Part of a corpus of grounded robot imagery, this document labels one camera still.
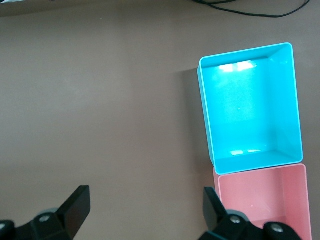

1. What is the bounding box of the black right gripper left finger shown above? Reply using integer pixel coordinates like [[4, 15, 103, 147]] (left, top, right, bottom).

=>
[[0, 185, 91, 240]]

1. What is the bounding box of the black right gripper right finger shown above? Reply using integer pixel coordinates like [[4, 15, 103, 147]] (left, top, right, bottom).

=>
[[199, 186, 301, 240]]

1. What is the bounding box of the pink plastic bin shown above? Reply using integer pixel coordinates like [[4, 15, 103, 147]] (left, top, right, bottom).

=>
[[212, 163, 313, 240]]

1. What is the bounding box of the blue plastic bin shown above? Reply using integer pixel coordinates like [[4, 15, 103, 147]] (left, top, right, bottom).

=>
[[197, 42, 304, 175]]

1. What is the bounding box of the long black table cable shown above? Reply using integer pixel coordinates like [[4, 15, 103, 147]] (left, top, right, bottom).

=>
[[192, 0, 311, 19]]

